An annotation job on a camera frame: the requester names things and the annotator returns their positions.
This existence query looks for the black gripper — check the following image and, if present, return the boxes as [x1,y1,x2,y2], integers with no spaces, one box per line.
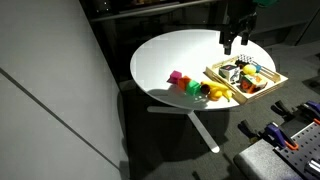
[218,12,258,56]

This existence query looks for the green block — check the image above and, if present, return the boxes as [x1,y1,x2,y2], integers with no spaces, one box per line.
[185,80,202,97]

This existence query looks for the wooden tray box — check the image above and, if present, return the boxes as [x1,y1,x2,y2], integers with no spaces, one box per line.
[204,54,290,106]

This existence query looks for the orange block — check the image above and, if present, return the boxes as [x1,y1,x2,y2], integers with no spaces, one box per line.
[177,75,192,92]

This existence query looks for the pink block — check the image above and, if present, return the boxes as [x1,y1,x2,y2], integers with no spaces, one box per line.
[166,69,183,85]

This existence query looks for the grey padded block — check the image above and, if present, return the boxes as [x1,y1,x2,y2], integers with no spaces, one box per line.
[232,138,303,180]

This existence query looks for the checkered black white item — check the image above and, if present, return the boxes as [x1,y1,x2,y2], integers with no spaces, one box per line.
[237,53,254,66]

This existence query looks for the black and white cube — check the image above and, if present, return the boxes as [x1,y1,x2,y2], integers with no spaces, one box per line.
[218,64,241,81]

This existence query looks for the yellow ball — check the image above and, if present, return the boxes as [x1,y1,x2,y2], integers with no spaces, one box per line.
[242,63,258,76]

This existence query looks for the orange red multicolour toy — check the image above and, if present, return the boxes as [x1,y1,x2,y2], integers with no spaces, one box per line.
[239,73,269,95]

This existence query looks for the yellow toy banana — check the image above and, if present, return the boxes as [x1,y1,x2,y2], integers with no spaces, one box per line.
[200,80,234,103]

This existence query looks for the dark red toy plum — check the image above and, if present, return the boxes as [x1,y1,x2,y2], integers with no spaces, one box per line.
[199,83,212,95]

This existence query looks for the orange toy fruit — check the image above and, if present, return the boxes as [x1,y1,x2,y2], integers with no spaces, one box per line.
[207,89,224,102]

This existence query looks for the white table base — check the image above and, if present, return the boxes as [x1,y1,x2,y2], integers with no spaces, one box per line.
[146,105,221,155]

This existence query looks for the purple black spring clamp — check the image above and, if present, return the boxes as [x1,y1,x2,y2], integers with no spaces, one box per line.
[270,99,320,126]
[237,119,300,152]

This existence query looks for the dark perforated pegboard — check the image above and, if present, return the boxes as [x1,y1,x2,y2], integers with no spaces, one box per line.
[273,121,320,180]

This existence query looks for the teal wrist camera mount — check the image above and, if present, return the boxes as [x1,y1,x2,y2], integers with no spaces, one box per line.
[252,0,278,8]

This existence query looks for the grey shelf rail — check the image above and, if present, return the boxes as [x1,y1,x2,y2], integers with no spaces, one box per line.
[89,0,219,23]

